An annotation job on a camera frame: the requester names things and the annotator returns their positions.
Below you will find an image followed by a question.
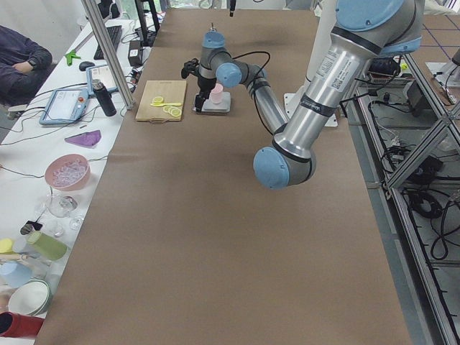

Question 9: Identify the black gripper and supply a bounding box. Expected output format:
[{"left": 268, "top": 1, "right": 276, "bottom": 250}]
[{"left": 194, "top": 70, "right": 216, "bottom": 111}]

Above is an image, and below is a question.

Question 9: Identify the pink plastic cup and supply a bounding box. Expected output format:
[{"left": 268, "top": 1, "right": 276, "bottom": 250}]
[{"left": 209, "top": 83, "right": 224, "bottom": 104}]

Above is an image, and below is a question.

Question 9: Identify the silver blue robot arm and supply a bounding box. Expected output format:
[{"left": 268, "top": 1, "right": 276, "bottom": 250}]
[{"left": 181, "top": 1, "right": 425, "bottom": 189}]

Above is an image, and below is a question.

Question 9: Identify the grey kitchen scale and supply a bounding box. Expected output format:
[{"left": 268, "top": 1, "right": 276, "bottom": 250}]
[{"left": 201, "top": 91, "right": 231, "bottom": 114}]

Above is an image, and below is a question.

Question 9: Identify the green cup lying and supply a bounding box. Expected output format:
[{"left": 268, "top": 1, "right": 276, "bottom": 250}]
[{"left": 27, "top": 231, "right": 68, "bottom": 261}]

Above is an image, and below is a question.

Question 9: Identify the light blue cup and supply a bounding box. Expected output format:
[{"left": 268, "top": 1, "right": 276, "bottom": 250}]
[{"left": 1, "top": 261, "right": 32, "bottom": 288}]

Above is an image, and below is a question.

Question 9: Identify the red cup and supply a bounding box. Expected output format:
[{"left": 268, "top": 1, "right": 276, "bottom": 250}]
[{"left": 1, "top": 312, "right": 45, "bottom": 339}]

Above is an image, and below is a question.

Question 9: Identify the lemon slice pair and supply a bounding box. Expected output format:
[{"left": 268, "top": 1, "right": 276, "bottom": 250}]
[{"left": 162, "top": 106, "right": 182, "bottom": 118}]

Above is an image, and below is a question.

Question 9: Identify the bamboo cutting board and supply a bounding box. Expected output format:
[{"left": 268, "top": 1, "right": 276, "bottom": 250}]
[{"left": 135, "top": 80, "right": 187, "bottom": 123}]

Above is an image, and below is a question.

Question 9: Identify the yellow plastic knife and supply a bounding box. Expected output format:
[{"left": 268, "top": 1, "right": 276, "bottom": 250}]
[{"left": 150, "top": 102, "right": 182, "bottom": 107}]

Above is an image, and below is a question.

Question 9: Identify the black water bottle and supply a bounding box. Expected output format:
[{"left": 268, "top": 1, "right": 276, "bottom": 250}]
[{"left": 92, "top": 79, "right": 116, "bottom": 117}]

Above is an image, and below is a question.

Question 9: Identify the blue teach pendant far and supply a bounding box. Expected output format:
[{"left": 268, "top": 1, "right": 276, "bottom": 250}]
[{"left": 86, "top": 65, "right": 118, "bottom": 96}]

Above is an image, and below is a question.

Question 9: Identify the blue teach pendant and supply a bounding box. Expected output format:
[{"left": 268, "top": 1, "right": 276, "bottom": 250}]
[
  {"left": 86, "top": 65, "right": 118, "bottom": 96},
  {"left": 39, "top": 88, "right": 89, "bottom": 126}
]

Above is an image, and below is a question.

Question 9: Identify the black keyboard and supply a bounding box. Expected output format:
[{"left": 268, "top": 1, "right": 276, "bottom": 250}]
[{"left": 93, "top": 24, "right": 124, "bottom": 61}]

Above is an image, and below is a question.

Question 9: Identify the purple cloth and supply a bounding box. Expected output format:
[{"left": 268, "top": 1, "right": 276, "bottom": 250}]
[{"left": 64, "top": 130, "right": 101, "bottom": 148}]

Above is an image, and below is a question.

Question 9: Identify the black computer mouse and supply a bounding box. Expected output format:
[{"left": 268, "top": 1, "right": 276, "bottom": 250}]
[{"left": 78, "top": 61, "right": 95, "bottom": 71}]

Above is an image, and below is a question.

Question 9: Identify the blue teach pendant near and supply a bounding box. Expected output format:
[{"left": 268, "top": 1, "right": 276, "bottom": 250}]
[{"left": 39, "top": 88, "right": 89, "bottom": 126}]

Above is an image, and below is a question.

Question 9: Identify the pink bowl with ice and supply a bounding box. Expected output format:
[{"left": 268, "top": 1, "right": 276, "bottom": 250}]
[{"left": 45, "top": 154, "right": 91, "bottom": 191}]

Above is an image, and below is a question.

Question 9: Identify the wine glass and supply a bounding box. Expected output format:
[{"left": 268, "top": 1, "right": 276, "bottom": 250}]
[{"left": 45, "top": 195, "right": 84, "bottom": 231}]

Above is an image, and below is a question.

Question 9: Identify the seated person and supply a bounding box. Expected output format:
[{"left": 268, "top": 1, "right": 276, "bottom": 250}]
[{"left": 1, "top": 26, "right": 52, "bottom": 106}]

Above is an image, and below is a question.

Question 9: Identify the white green rimmed bowl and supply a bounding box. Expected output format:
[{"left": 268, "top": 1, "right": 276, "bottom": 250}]
[{"left": 8, "top": 280, "right": 52, "bottom": 316}]

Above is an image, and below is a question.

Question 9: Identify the aluminium frame post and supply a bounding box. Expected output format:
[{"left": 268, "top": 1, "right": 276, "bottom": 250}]
[{"left": 81, "top": 0, "right": 134, "bottom": 110}]

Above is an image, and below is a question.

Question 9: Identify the white camera mast base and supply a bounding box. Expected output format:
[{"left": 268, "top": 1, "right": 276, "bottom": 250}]
[{"left": 283, "top": 0, "right": 341, "bottom": 128}]

